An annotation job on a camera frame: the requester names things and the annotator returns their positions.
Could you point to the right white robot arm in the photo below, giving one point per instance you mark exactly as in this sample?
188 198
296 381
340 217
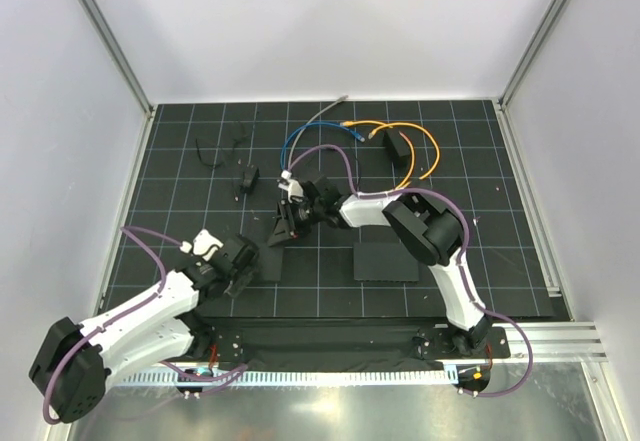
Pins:
428 225

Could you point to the black network switch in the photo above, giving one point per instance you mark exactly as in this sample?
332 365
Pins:
269 265
384 262

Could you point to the white slotted cable duct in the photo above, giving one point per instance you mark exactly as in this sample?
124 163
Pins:
166 377

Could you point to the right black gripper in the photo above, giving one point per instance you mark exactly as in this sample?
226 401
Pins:
284 229

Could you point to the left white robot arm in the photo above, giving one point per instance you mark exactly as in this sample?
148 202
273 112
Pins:
78 363

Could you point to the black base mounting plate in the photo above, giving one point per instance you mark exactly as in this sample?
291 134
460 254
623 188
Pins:
305 340

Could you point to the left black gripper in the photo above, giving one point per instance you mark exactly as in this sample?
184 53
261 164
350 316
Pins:
244 278

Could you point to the black power adapter block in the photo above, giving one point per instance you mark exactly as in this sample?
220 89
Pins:
396 147

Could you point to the black grid mat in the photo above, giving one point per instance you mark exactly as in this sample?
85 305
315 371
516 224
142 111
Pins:
192 161

